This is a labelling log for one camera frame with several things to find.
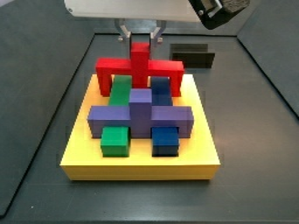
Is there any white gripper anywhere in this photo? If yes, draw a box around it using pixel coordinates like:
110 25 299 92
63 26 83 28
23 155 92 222
64 0 200 57

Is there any red cross-shaped block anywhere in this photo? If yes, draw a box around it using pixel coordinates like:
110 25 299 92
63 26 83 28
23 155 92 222
96 42 184 97

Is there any yellow base board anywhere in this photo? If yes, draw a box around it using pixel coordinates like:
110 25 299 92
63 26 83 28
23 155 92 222
60 74 221 180

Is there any purple cross-shaped block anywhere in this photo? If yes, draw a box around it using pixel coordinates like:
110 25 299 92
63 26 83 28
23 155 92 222
88 89 194 138

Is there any green long block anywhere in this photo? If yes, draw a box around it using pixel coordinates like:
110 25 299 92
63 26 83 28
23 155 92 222
100 75 132 158

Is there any blue long block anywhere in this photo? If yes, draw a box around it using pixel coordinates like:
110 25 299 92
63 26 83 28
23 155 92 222
151 77 179 157

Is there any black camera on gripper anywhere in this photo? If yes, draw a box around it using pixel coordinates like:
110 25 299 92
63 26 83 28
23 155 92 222
188 0 250 30

